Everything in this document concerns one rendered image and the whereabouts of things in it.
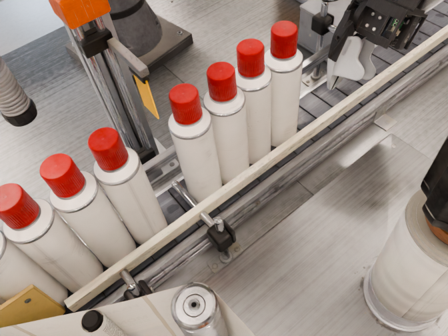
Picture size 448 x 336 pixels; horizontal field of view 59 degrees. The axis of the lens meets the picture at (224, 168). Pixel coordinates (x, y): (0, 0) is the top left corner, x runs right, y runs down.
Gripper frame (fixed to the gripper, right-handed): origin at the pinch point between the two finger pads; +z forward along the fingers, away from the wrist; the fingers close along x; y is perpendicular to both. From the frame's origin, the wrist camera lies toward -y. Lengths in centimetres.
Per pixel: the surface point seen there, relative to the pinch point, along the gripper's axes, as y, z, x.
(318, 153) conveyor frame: 5.7, 10.2, -2.8
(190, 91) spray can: 1.0, -0.3, -29.8
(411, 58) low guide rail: 4.5, -6.0, 14.4
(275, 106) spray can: 1.2, 3.0, -13.5
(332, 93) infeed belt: -1.0, 3.4, 4.9
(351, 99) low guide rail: 4.3, 1.3, 1.5
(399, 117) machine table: 8.3, 3.6, 14.4
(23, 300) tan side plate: 4, 22, -47
